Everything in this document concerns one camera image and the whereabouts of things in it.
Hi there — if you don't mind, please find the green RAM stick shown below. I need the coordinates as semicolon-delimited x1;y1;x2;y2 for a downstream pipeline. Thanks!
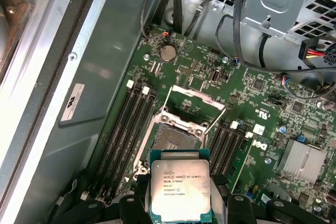
228;136;255;193

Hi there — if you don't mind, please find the black PC case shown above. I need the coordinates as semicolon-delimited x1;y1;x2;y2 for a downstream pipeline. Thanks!
0;0;336;224

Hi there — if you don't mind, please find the brown square base plate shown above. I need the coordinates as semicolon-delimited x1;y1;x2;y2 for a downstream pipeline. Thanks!
0;0;34;83

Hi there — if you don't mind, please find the RAM slot with white clips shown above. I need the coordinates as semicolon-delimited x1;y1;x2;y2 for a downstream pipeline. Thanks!
111;86;150;198
98;79;135;201
216;120;239;179

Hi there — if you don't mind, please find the silver finned heatsink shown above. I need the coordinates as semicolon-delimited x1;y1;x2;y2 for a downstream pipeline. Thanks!
277;138;329;185

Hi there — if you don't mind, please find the thick black sleeved cable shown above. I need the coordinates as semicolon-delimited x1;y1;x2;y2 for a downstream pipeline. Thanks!
170;0;184;35
215;0;336;78

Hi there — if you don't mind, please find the CPU socket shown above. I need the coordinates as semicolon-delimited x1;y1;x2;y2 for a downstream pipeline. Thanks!
132;108;211;183

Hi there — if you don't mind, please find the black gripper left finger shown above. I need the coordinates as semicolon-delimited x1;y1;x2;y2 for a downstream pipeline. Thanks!
56;173;151;224

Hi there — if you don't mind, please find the silver topped CPU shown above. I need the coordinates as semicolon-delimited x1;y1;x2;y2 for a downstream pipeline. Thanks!
149;148;212;222

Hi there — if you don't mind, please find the metal drive cage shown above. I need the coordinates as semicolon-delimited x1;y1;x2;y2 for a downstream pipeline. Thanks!
181;0;336;41

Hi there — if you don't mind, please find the black connector with coloured wires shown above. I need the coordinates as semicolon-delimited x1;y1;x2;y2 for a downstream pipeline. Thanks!
298;37;336;69

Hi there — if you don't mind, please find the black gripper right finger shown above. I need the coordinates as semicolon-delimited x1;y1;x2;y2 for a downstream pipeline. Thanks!
209;173;324;224

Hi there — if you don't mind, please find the silver internal USB port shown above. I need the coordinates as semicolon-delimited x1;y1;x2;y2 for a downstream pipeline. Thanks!
211;66;223;84

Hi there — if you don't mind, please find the thin black fan wire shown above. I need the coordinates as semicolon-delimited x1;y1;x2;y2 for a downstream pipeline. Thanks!
140;0;184;40

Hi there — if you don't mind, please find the silver coin cell battery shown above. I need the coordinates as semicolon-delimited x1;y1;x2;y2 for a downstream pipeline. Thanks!
159;44;176;62

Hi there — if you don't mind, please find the green motherboard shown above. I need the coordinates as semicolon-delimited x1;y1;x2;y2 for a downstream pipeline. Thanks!
97;23;336;224

